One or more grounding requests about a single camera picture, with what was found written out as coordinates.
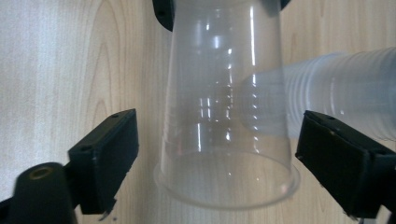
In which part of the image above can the single transparent plastic cup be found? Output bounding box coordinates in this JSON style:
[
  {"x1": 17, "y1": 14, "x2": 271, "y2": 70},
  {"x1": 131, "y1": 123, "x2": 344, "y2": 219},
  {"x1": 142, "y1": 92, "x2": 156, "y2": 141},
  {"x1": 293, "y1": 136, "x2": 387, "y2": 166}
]
[{"x1": 153, "y1": 0, "x2": 302, "y2": 210}]

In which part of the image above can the stack of clear plastic cups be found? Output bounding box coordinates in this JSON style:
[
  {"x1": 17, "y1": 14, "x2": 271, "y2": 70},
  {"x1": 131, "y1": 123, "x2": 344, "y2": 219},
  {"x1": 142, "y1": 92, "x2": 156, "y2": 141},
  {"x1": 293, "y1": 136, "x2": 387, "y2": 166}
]
[{"x1": 241, "y1": 46, "x2": 396, "y2": 143}]

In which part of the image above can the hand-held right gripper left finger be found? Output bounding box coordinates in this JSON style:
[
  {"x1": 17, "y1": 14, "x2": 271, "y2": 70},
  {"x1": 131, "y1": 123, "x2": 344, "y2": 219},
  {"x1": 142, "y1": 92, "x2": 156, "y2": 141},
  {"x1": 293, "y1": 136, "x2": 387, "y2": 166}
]
[{"x1": 64, "y1": 108, "x2": 140, "y2": 217}]

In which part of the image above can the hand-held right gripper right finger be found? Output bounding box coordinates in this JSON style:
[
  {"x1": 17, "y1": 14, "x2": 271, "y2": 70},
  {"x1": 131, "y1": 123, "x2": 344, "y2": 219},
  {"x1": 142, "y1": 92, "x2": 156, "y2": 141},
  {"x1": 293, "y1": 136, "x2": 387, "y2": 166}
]
[{"x1": 294, "y1": 109, "x2": 396, "y2": 219}]

